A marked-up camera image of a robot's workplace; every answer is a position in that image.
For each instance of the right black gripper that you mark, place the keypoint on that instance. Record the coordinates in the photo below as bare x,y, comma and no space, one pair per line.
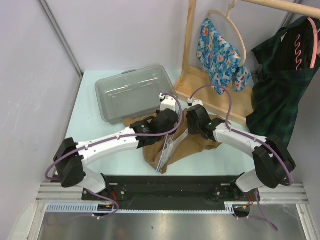
191,131

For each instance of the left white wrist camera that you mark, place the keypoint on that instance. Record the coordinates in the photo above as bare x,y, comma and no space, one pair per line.
167,103

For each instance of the blue floral skirt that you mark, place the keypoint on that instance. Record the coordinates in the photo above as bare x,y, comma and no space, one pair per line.
220,60

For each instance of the tan garment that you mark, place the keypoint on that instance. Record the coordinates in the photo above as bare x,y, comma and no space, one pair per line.
184,144

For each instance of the green plaid garment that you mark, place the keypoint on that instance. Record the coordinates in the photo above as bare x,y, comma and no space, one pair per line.
280,86

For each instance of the clear plastic tray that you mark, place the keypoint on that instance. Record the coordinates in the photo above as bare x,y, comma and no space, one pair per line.
132,94

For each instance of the pink plastic hanger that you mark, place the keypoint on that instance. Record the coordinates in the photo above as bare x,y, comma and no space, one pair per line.
306,44

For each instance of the wooden clothes rack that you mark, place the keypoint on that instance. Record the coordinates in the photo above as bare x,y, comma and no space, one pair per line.
194,82

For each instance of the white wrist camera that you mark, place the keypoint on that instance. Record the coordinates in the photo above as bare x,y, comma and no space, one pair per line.
193,102
167,103

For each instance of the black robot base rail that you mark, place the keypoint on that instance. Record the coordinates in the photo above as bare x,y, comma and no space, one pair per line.
162,194

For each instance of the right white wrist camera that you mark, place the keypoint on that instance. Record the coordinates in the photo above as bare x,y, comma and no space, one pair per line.
193,102

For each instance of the blue wire hanger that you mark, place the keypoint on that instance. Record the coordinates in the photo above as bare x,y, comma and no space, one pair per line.
165,154

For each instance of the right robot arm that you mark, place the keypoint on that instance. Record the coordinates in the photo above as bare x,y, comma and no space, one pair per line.
272,160

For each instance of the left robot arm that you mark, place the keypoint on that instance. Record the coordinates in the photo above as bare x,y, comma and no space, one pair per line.
72,159

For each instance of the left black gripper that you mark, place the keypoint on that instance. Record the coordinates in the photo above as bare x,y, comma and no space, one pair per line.
157,112

